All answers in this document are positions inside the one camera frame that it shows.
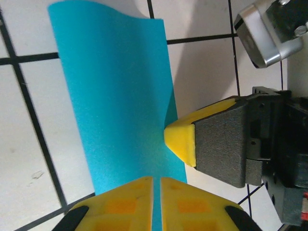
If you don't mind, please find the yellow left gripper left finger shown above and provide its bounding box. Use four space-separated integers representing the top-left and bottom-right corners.
51 176 154 231

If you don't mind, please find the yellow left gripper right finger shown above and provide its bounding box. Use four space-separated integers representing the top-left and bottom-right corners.
160 177 263 231

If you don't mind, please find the blue cloth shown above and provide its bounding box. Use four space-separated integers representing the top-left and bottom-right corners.
47 2 188 231

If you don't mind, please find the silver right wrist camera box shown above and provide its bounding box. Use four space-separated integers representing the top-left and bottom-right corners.
233 0 308 70

